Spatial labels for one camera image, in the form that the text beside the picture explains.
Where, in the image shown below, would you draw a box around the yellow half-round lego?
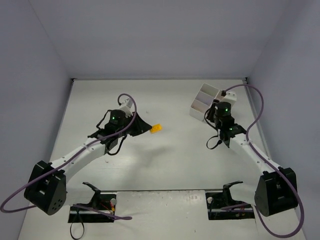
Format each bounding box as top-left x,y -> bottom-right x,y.
149,123 -> 163,134

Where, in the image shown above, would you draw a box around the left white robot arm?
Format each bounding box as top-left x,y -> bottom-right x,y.
24,109 -> 153,216

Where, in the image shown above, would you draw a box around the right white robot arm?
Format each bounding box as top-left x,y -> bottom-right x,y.
205,100 -> 299,217

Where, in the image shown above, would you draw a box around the left white container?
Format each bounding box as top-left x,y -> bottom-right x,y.
189,83 -> 220,122

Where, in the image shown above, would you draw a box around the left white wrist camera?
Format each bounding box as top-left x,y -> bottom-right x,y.
118,98 -> 134,118

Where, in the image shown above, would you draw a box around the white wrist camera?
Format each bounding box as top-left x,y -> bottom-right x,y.
220,90 -> 237,107
118,98 -> 134,118

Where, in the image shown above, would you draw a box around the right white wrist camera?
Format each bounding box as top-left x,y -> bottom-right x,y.
220,90 -> 237,107

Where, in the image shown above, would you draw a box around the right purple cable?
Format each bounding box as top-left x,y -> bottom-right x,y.
219,84 -> 305,237

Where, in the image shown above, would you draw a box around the black strap loop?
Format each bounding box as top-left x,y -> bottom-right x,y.
69,221 -> 85,240

